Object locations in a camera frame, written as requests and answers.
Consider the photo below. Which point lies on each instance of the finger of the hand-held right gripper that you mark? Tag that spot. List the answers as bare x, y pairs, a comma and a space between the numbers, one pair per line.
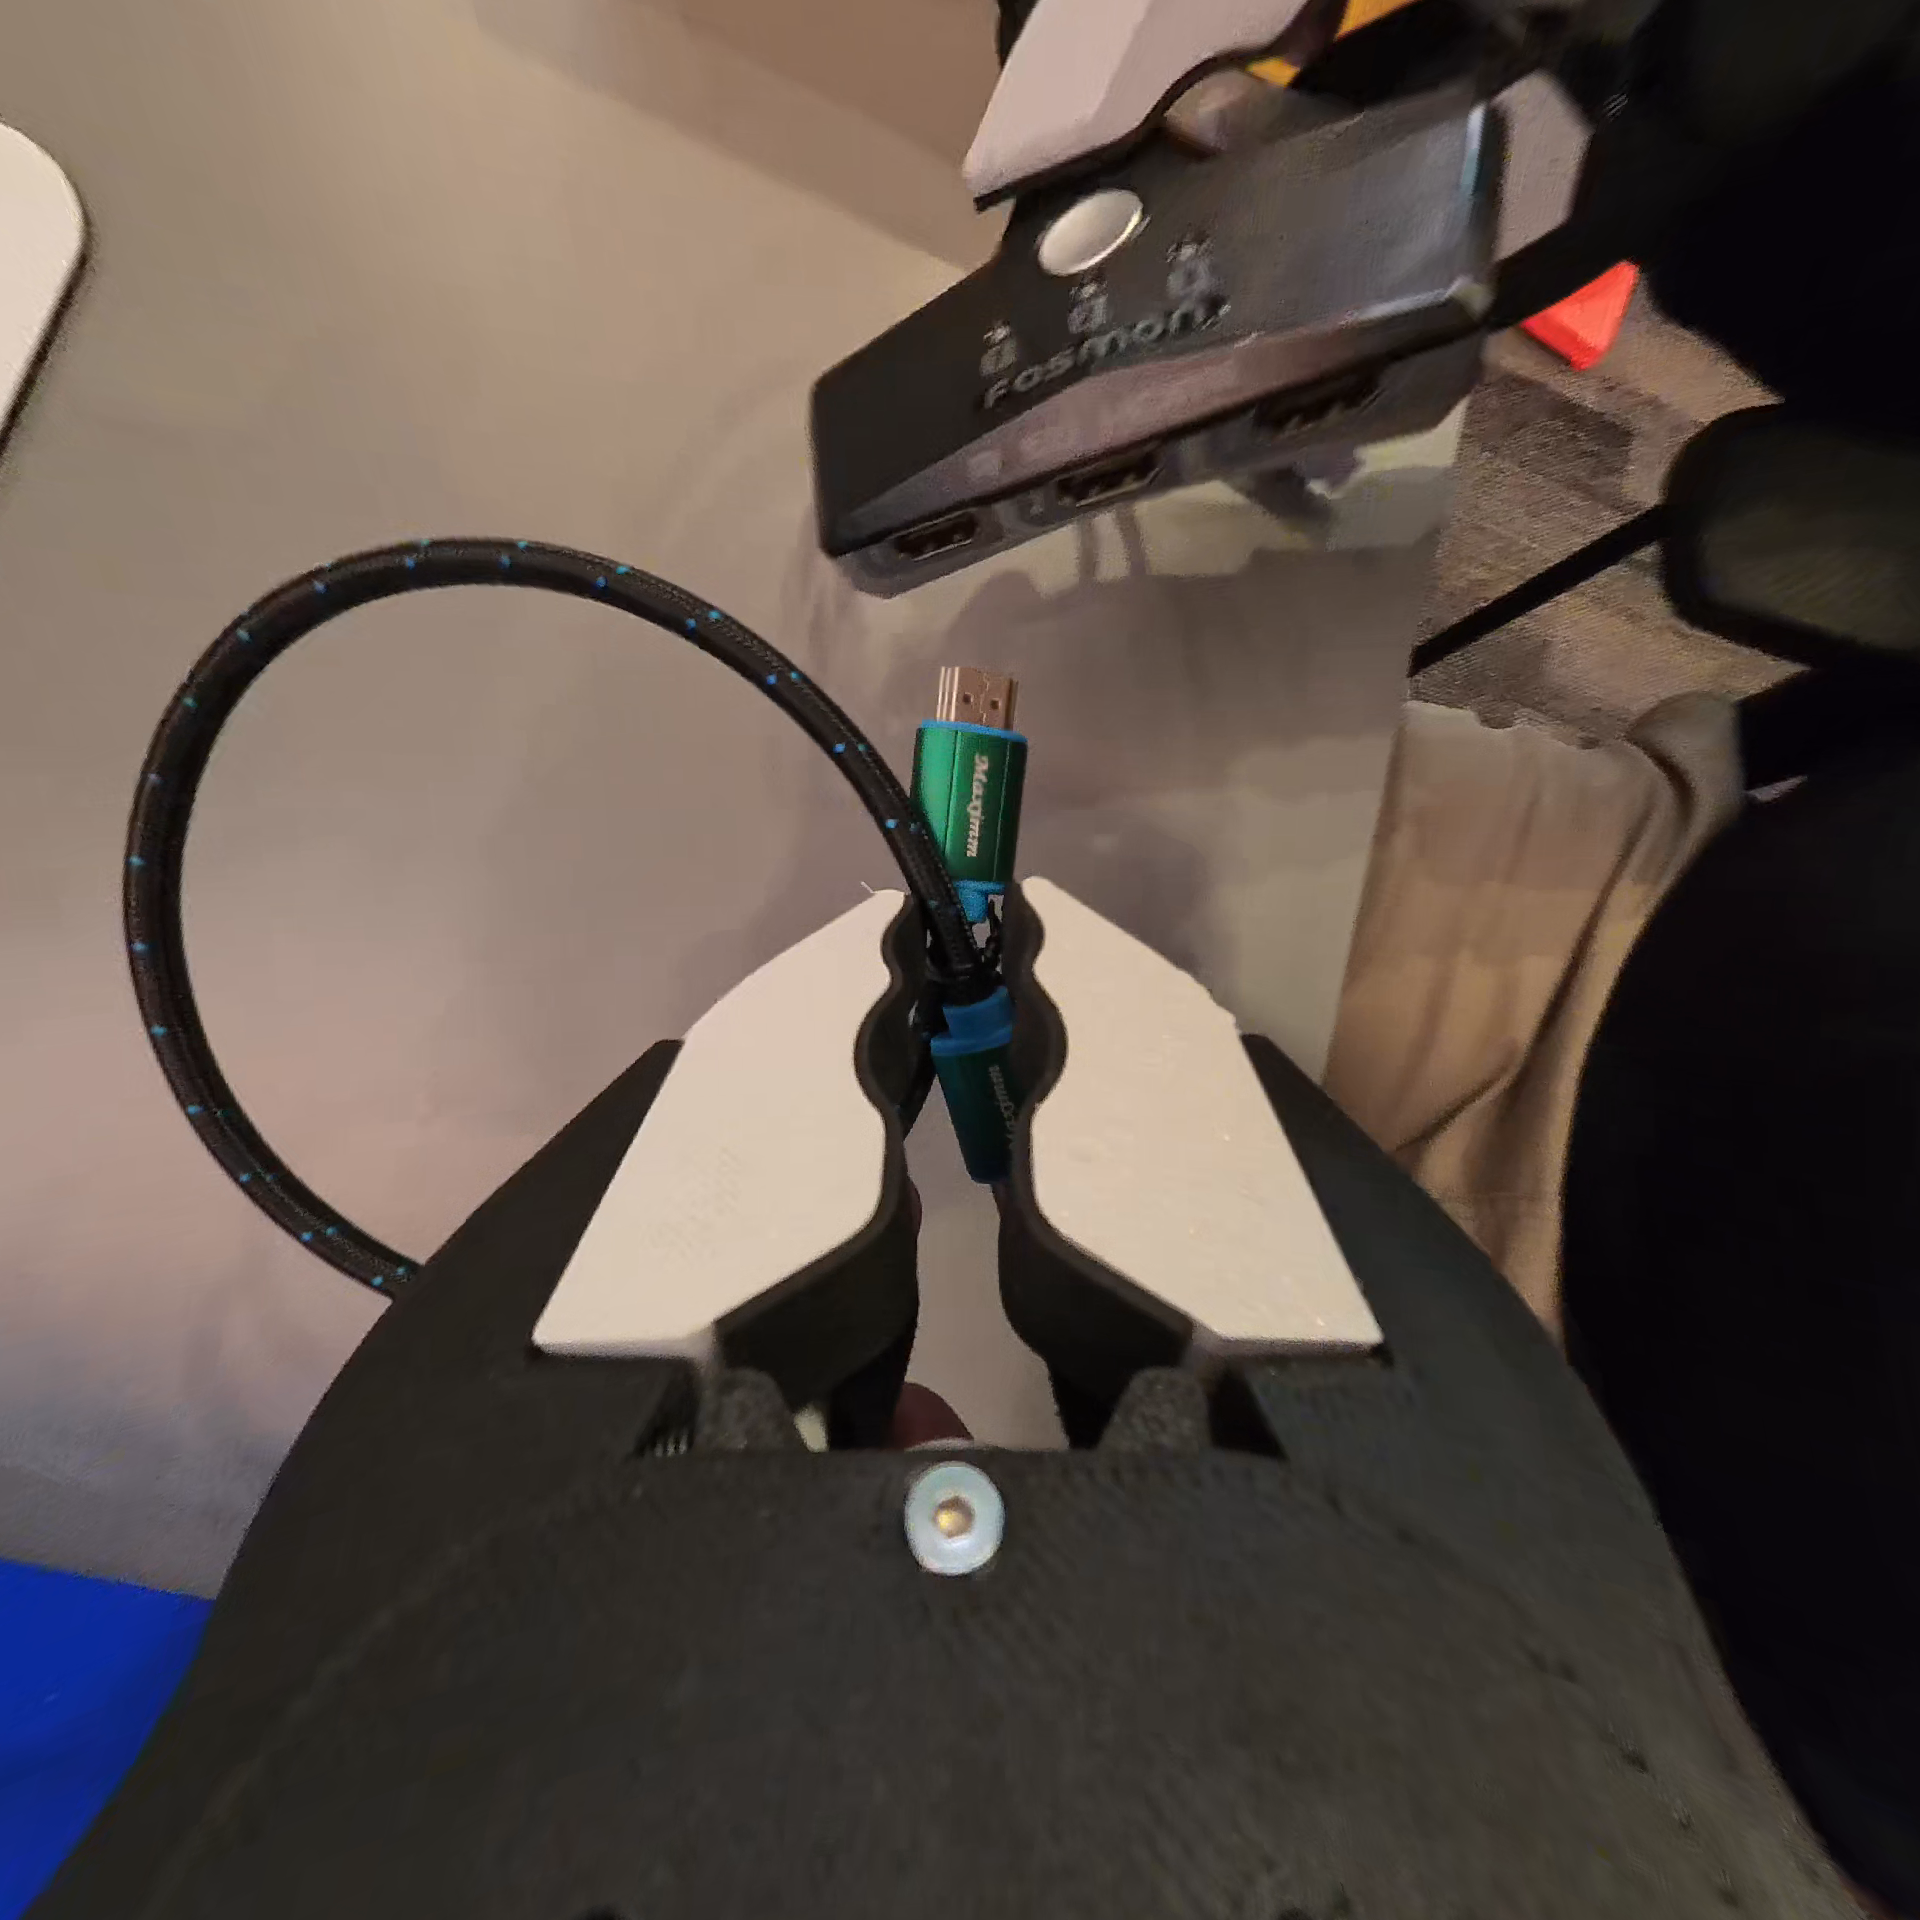
1095, 91
1547, 165

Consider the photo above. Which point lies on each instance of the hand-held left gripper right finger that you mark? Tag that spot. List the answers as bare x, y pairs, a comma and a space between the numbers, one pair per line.
1186, 1185

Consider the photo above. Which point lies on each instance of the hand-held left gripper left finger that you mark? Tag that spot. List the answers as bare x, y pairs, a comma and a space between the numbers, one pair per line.
734, 1185

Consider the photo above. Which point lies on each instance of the blue plastic bin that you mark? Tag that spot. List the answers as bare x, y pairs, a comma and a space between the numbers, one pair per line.
76, 1725

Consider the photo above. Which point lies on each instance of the red fabric object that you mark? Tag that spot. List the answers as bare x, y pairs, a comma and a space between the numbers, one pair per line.
1583, 324

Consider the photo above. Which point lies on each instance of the yellow object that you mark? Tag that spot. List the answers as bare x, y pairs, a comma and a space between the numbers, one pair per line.
1366, 14

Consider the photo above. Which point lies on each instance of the person's leg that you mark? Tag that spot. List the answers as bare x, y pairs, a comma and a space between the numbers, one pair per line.
1470, 974

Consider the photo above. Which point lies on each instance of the black pole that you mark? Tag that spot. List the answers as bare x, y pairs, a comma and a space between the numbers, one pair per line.
1547, 593

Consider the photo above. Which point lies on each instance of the person's torso in black clothing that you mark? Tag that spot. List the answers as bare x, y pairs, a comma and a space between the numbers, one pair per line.
1770, 1202

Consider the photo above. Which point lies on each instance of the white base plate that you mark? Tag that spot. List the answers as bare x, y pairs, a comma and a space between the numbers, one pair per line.
31, 254

